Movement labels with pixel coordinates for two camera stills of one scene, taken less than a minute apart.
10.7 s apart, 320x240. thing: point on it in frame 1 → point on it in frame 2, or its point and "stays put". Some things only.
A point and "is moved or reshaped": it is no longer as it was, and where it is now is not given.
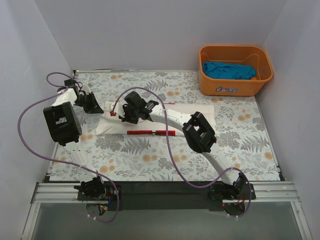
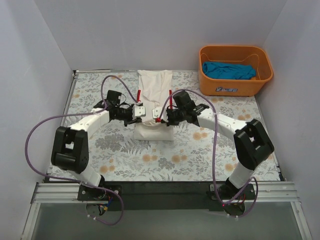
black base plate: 163,196 stays put
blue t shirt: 220,70 stays put
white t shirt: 110,123 is moved or reshaped
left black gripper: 88,103 → 129,114
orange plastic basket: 253,56 stays put
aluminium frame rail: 55,192 stays put
